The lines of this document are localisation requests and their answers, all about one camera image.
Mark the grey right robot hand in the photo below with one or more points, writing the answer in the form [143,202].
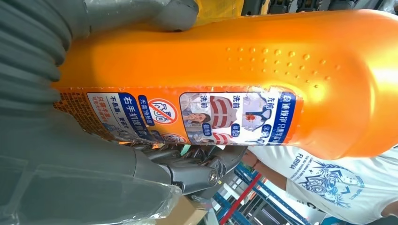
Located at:
[77,174]

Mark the yellow plastic film sheet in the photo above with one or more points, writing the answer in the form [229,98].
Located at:
[217,11]

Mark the person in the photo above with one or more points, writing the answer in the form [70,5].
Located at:
[342,186]

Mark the brown cardboard box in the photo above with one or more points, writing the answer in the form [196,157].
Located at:
[183,214]

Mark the blue shelf rack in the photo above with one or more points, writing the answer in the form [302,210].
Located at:
[273,198]

